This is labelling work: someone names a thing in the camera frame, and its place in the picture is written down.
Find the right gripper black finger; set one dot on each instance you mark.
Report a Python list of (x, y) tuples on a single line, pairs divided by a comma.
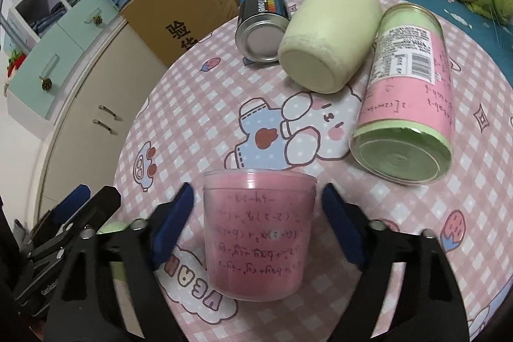
[(94, 213)]

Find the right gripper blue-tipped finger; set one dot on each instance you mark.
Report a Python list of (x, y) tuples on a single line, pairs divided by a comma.
[(53, 220)]

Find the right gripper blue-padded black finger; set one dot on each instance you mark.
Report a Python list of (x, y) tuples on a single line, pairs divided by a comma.
[(85, 307), (430, 306)]

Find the pink paper-lined plastic cup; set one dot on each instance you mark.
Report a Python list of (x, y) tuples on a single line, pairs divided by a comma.
[(257, 226)]

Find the small light green cup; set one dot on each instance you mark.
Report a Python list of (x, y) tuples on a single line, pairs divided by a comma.
[(112, 227)]

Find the cream yellow cup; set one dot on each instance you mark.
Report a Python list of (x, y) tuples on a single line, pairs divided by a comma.
[(327, 41)]

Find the cream low cabinet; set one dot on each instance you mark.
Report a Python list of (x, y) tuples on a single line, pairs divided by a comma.
[(84, 148)]

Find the teal drawer unit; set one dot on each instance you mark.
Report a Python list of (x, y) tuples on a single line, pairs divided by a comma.
[(51, 60)]

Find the pink checkered tablecloth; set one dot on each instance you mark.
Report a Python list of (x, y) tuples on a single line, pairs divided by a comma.
[(210, 105)]

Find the red strawberry plush toy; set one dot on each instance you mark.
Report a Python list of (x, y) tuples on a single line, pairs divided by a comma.
[(15, 62)]

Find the tall pink green jar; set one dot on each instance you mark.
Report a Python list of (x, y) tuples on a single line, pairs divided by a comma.
[(407, 119)]

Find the brown cardboard box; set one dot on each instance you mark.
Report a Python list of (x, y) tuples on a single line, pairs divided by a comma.
[(172, 27)]

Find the blue labelled metal can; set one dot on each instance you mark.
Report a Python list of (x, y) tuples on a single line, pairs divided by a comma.
[(261, 25)]

